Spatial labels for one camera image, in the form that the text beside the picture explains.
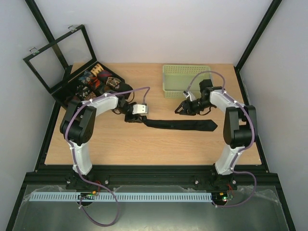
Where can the orange striped rolled tie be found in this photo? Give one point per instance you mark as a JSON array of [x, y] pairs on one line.
[[94, 82]]

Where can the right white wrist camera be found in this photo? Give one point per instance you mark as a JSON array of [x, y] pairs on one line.
[[189, 96]]

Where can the black white rolled tie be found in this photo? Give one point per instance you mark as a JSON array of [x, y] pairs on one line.
[[83, 92]]

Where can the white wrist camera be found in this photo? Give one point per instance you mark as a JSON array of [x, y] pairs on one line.
[[140, 109], [189, 96]]

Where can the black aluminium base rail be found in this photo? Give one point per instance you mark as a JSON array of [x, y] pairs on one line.
[[195, 177]]

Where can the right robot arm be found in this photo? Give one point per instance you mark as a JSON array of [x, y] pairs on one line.
[[240, 122]]

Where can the dark red rolled tie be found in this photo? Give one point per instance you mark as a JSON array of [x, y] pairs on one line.
[[104, 75]]

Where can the black frame post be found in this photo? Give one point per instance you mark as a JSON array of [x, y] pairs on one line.
[[46, 31], [273, 7]]

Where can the right black frame post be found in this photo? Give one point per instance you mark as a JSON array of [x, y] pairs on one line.
[[273, 7]]

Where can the olive brown rolled tie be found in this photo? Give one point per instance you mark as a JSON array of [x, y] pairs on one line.
[[102, 89]]

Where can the green plastic basket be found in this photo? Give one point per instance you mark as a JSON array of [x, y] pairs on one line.
[[177, 77]]

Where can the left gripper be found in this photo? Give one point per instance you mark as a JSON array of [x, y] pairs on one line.
[[134, 119]]

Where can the tan patterned rolled tie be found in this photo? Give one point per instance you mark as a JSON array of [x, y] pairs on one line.
[[96, 69]]

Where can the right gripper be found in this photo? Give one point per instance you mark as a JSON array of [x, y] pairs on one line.
[[187, 107]]

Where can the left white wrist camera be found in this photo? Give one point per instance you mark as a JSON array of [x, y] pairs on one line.
[[140, 109]]

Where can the white slotted cable duct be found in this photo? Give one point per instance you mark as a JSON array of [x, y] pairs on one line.
[[121, 197]]

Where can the blue patterned rolled tie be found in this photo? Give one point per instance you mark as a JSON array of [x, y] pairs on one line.
[[87, 78]]

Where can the black tie storage box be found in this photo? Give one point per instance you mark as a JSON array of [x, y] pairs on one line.
[[67, 90]]

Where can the black necktie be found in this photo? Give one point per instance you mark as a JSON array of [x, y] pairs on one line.
[[198, 125]]

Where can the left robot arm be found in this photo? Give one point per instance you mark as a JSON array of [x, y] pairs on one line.
[[78, 122]]

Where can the glass box lid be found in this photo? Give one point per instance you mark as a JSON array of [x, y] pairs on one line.
[[77, 50]]

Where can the brown beige rolled tie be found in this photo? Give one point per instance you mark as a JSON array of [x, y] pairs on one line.
[[113, 82]]

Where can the left black frame post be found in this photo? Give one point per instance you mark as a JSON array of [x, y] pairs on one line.
[[46, 31]]

